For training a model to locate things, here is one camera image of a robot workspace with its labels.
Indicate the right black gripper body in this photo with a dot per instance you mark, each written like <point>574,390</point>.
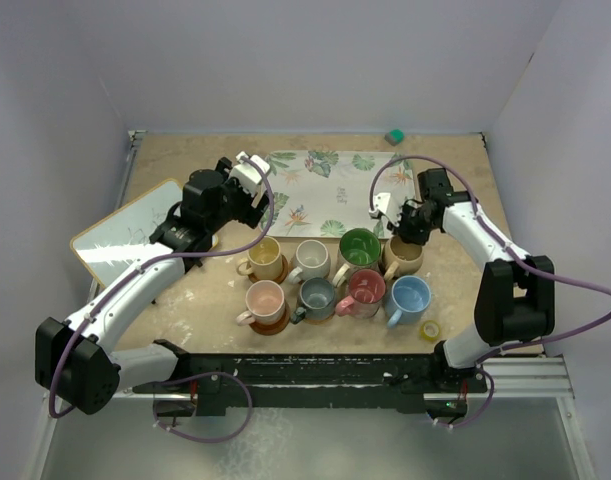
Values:
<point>413,224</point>

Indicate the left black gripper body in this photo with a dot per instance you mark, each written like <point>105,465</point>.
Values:
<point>238,201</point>

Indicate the tan wooden cup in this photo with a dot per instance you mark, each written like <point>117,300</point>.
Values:
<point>399,258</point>

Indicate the yellow mug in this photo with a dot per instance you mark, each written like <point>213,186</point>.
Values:
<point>263,261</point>

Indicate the green floral mug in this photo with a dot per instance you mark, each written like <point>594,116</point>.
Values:
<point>358,249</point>

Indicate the floral serving tray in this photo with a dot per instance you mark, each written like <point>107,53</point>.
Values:
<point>322,193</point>

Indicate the light blue cup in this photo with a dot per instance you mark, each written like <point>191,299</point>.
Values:
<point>407,301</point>

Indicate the brown ringed wooden saucer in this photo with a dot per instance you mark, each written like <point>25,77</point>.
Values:
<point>285,265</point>

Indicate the red pink mug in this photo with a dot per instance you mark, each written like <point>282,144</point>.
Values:
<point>364,294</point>

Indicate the white beige mug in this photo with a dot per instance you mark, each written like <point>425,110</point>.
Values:
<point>311,260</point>

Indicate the grey cup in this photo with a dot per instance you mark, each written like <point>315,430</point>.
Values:
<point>316,300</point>

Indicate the large brown ringed saucer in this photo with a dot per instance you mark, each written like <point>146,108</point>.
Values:
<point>274,328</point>

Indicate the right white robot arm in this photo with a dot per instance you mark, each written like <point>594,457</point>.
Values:
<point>512,303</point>

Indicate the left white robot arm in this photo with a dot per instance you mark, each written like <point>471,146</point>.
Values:
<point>130,300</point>

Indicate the black whiteboard marker clip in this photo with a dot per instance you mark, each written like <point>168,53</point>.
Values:
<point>198,261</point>

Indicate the green eraser block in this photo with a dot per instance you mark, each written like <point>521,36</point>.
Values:
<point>394,137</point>

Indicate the yellow tape roll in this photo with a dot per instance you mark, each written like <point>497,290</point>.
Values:
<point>430,331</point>

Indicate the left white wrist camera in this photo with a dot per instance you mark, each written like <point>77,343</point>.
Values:
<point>246,171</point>

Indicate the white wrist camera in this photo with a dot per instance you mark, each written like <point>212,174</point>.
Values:
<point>386,205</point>
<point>246,171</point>

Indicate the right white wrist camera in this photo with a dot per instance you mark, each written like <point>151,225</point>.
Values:
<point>386,205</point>

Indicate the small whiteboard wooden frame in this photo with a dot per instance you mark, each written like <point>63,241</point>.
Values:
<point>110,246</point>

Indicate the black aluminium base frame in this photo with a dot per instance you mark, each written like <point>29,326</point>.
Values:
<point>406,383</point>

